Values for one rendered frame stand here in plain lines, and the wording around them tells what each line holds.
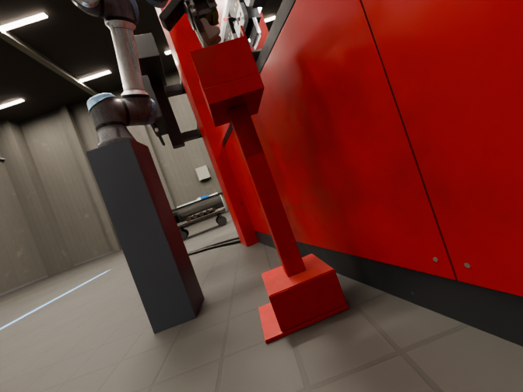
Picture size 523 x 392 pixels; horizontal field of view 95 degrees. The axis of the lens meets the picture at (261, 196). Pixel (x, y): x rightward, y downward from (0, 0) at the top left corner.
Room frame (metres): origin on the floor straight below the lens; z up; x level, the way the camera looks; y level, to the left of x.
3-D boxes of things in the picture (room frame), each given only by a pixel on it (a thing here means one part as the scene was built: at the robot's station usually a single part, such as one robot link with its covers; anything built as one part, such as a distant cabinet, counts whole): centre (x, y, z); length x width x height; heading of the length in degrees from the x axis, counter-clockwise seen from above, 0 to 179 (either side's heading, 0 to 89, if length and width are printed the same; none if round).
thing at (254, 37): (1.20, -0.24, 1.13); 0.10 x 0.02 x 0.10; 17
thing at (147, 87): (2.19, 0.66, 1.42); 0.45 x 0.12 x 0.36; 15
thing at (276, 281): (0.75, 0.01, 0.06); 0.25 x 0.20 x 0.12; 96
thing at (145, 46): (2.26, 0.59, 1.52); 0.51 x 0.25 x 0.85; 15
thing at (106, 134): (1.05, 0.51, 0.82); 0.15 x 0.15 x 0.10
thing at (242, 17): (1.22, -0.23, 1.26); 0.15 x 0.09 x 0.17; 17
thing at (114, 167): (1.05, 0.51, 0.39); 0.18 x 0.18 x 0.78; 3
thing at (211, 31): (0.69, -0.02, 0.86); 0.06 x 0.03 x 0.09; 96
